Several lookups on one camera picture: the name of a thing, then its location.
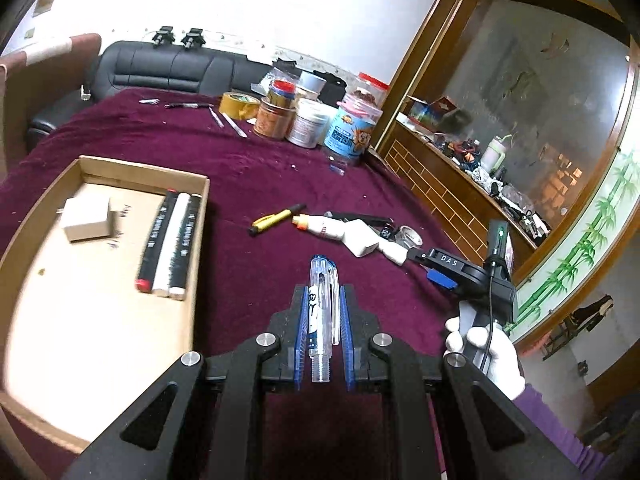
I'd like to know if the clear jar with red lid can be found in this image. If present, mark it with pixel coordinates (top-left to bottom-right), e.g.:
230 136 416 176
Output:
350 72 390 111

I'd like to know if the person's right forearm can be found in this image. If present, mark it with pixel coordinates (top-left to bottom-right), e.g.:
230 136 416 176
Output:
510 385 608 480

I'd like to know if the large silver utility knife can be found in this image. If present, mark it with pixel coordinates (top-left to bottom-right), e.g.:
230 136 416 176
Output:
222 112 249 138

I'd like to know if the person's right hand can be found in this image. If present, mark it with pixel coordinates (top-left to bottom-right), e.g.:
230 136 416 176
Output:
444 317 527 401

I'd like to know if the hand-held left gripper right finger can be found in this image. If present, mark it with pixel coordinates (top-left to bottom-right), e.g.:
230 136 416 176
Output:
340 284 583 480

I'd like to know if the colourful printed box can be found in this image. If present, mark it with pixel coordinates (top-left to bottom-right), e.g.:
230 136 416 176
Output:
407 100 446 128

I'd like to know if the grey tape roll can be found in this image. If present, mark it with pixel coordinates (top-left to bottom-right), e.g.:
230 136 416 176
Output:
297 70 328 101

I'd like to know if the brown jar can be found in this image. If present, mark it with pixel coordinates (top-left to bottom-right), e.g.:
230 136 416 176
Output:
253 97 296 139

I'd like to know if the pile of cabinet clutter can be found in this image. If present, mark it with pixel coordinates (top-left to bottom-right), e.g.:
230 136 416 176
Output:
440 130 556 246

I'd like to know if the yellow tape roll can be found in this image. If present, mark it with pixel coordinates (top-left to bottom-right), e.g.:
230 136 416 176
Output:
220 91 261 121

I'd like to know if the small white charger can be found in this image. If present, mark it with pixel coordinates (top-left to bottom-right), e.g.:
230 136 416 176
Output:
342 219 383 259

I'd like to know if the white paint marker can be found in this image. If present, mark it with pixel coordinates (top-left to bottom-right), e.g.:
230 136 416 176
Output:
152 192 193 297

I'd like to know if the brown armchair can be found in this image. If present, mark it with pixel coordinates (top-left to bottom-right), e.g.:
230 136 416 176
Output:
0 33 102 176

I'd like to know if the black marker with red cap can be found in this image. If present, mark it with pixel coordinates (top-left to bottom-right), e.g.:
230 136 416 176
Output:
135 188 178 293

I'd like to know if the black pen with grey end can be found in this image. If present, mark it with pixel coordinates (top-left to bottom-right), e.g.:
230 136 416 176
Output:
324 211 393 225

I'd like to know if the gold tape roll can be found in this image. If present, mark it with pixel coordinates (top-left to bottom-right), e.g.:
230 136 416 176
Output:
265 90 298 109

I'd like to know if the black marker with white cap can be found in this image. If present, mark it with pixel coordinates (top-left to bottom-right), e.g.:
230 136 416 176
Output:
169 194 202 301

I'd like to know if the yellow pen with black grip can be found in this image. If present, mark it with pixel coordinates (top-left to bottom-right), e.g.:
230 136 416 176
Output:
248 203 307 235

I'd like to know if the clear plastic pen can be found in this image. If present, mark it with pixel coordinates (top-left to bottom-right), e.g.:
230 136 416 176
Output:
306 255 342 383

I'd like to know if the black leather sofa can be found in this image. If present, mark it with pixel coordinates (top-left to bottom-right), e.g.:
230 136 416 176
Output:
27 40 281 153

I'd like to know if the shallow cardboard box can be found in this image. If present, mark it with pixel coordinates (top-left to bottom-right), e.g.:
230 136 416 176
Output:
0 155 211 456

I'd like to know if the dark red box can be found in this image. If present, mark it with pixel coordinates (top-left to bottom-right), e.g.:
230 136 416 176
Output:
430 95 461 116

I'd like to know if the large white charger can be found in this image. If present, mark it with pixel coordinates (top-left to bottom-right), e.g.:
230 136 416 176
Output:
59 196 112 242

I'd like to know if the white bottle with orange cap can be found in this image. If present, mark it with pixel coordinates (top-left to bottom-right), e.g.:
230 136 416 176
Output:
291 213 351 241

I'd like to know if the white jar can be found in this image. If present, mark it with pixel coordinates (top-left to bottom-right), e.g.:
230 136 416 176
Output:
287 98 335 148

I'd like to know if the wooden cabinet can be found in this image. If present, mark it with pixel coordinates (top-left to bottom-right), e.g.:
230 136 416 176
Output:
372 0 640 356

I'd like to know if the clear plastic bag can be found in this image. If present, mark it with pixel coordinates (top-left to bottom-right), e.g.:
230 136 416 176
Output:
250 72 276 96

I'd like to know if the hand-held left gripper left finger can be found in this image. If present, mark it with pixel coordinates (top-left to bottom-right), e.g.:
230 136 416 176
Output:
62 284 312 480

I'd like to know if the clear jar with blue label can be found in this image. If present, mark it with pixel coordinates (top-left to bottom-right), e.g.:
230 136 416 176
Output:
322 101 383 167

